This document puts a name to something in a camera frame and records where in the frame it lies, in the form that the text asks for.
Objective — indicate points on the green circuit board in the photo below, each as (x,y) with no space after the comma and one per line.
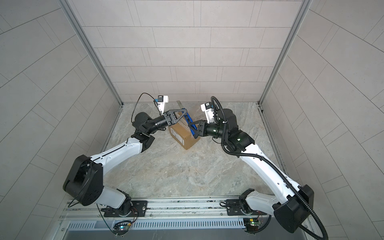
(252,225)
(121,228)

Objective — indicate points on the aluminium front rail frame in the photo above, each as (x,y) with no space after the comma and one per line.
(169,218)

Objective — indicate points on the right aluminium corner post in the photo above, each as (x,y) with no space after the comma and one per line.
(288,42)

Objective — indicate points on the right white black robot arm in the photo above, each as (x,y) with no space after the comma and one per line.
(291,204)

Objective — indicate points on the blue utility knife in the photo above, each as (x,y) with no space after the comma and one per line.
(189,120)

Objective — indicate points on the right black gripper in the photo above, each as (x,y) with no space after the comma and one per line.
(203,128)

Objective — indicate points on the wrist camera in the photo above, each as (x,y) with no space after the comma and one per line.
(161,102)
(209,111)

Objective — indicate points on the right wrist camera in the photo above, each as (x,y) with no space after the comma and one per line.
(209,111)

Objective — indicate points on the aluminium corner post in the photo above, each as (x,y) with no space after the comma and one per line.
(88,47)
(288,42)

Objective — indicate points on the left green circuit board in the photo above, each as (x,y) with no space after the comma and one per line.
(121,228)

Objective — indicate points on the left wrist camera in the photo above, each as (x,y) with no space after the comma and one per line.
(161,102)

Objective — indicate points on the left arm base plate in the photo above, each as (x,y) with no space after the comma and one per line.
(129,209)

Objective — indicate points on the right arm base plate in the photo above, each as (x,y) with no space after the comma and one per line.
(239,208)

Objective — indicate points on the brown taped cardboard box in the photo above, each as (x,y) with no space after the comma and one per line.
(182,134)

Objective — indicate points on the left aluminium corner post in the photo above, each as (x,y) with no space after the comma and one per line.
(88,47)

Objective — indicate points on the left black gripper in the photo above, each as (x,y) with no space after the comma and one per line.
(168,119)

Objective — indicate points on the right green circuit board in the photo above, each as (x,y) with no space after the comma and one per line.
(252,225)

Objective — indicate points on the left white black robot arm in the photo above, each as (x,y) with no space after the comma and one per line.
(85,182)

